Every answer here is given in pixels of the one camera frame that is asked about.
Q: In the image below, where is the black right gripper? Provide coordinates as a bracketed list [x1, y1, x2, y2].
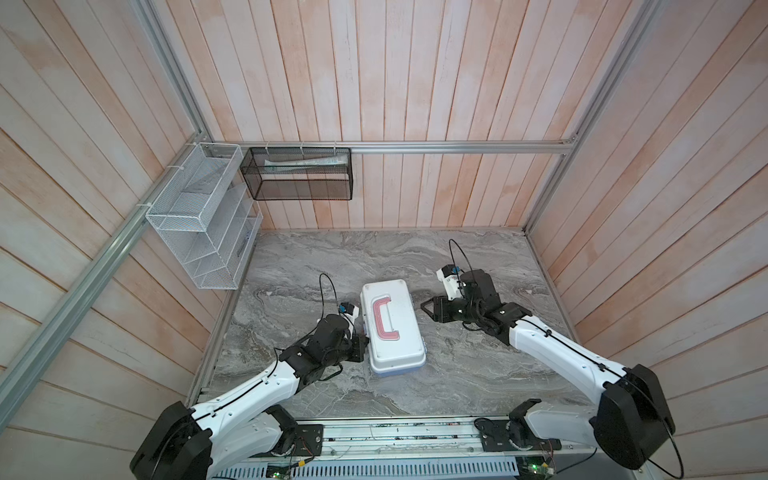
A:
[419, 293, 481, 324]

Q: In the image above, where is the white and blue tool box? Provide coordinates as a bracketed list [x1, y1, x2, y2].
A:
[360, 279, 427, 376]

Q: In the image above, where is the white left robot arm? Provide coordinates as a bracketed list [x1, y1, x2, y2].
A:
[130, 303, 367, 479]

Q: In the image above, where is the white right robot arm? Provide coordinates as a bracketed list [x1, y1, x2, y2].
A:
[420, 264, 675, 470]

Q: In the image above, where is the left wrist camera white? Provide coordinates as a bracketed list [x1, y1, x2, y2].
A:
[338, 302, 359, 328]

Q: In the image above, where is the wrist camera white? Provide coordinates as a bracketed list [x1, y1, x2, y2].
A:
[338, 302, 359, 328]
[436, 264, 463, 301]

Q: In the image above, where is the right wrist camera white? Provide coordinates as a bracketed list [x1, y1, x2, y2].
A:
[436, 264, 463, 301]

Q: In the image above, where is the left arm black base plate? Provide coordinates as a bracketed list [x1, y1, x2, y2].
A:
[252, 423, 324, 458]

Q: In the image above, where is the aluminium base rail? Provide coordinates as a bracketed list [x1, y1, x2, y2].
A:
[210, 414, 602, 474]

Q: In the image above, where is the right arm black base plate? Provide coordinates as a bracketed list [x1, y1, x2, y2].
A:
[473, 417, 562, 452]

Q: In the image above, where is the white ventilated cable duct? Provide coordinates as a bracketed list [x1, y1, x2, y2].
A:
[212, 456, 520, 479]

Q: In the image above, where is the aluminium frame horizontal bar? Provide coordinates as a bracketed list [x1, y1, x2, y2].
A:
[236, 140, 575, 154]

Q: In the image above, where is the black wire mesh basket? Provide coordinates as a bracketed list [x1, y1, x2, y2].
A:
[240, 146, 354, 201]

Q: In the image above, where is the white wire mesh shelf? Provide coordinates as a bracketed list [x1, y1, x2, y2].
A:
[147, 143, 263, 290]

